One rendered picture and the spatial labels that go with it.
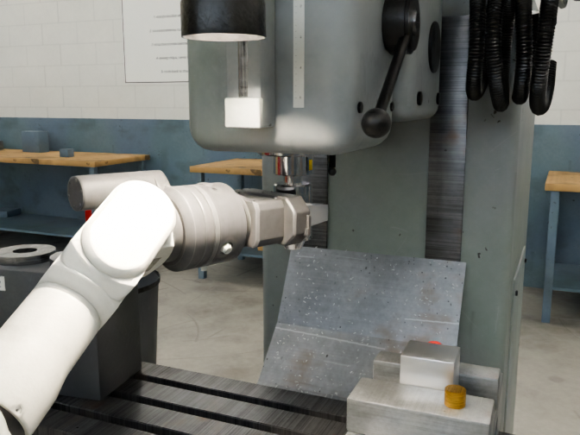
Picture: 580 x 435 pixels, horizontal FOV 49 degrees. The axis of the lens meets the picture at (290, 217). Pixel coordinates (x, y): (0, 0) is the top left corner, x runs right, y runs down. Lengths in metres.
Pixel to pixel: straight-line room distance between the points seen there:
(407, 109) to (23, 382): 0.55
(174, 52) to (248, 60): 5.25
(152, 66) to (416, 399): 5.46
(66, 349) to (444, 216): 0.72
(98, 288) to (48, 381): 0.08
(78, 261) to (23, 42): 6.51
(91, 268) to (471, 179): 0.70
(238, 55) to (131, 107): 5.53
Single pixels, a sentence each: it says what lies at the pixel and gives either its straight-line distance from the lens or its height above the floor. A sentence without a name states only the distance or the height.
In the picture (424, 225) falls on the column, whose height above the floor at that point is 1.16.
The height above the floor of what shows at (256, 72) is 1.39.
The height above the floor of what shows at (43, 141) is 0.98.
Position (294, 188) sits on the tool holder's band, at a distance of 0.74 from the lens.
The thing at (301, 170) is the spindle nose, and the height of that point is 1.29.
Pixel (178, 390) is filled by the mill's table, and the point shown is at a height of 0.94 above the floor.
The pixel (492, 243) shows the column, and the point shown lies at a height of 1.13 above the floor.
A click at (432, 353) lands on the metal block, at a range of 0.76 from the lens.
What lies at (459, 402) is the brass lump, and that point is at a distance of 0.71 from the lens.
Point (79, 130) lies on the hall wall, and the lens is 6.56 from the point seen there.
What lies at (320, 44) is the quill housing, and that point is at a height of 1.42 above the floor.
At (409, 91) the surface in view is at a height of 1.38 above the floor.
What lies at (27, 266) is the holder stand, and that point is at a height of 1.13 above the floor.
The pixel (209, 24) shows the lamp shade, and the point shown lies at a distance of 0.53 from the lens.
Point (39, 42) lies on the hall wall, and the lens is 6.89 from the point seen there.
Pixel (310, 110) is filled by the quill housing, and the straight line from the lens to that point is 0.66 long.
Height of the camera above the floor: 1.37
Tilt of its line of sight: 10 degrees down
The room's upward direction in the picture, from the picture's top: straight up
